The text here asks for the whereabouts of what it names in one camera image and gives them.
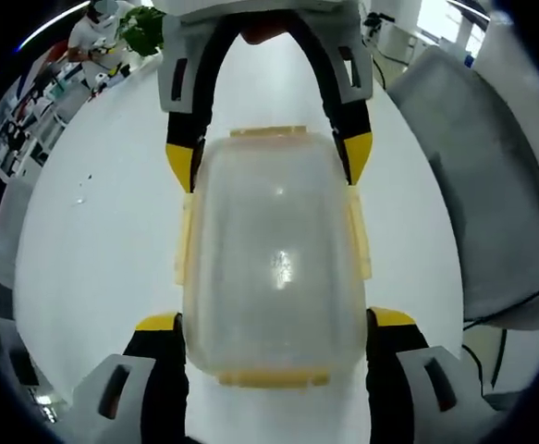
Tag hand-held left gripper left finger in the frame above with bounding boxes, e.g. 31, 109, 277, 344
67, 312, 192, 444

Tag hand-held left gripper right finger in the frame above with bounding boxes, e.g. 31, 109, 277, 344
364, 305, 488, 444

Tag clear plastic food container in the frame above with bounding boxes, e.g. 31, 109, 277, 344
172, 123, 374, 390

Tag green potted plant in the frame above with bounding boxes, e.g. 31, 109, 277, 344
117, 6, 166, 59

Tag white office desk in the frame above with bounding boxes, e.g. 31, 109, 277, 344
378, 20, 439, 64

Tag grey office chair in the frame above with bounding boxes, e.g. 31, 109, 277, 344
386, 45, 539, 332

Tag cluttered storage shelf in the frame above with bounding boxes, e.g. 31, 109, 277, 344
0, 68, 69, 179

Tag black hanging cable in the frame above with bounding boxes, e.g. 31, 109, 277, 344
369, 43, 389, 90

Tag thick black cable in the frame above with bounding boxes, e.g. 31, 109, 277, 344
489, 327, 509, 390

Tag thin black cable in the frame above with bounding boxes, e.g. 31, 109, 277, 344
461, 276, 539, 332

